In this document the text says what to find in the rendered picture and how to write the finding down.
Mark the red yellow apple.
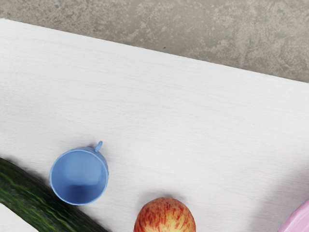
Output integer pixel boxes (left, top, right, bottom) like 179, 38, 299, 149
133, 197, 197, 232

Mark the blue cup with handle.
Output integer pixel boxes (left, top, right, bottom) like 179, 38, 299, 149
49, 141, 109, 206

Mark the dark green cucumber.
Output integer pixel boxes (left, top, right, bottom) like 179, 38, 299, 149
0, 157, 109, 232

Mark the pink bowl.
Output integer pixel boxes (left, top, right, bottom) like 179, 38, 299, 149
276, 199, 309, 232

